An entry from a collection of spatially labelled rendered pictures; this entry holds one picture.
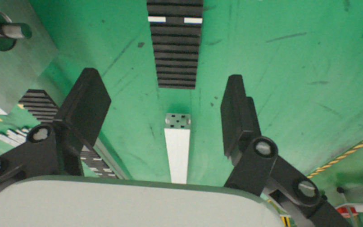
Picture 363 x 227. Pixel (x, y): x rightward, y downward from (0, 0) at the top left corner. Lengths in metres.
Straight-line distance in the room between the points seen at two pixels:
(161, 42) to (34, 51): 0.13
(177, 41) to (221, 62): 0.06
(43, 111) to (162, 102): 0.17
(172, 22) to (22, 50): 0.14
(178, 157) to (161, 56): 0.22
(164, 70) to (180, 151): 0.17
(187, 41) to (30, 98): 0.21
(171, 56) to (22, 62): 0.14
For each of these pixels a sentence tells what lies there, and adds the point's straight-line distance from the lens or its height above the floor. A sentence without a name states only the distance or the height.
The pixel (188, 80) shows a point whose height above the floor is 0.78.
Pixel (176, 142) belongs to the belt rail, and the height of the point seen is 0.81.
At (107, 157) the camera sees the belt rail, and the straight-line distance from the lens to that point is 0.47.
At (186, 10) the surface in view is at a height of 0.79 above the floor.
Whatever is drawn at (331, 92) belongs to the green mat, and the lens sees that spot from 0.31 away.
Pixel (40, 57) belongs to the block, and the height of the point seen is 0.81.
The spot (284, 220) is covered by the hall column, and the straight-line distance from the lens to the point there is 6.49.
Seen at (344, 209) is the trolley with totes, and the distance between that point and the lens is 4.16.
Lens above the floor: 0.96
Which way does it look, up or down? 37 degrees down
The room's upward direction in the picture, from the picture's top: 175 degrees counter-clockwise
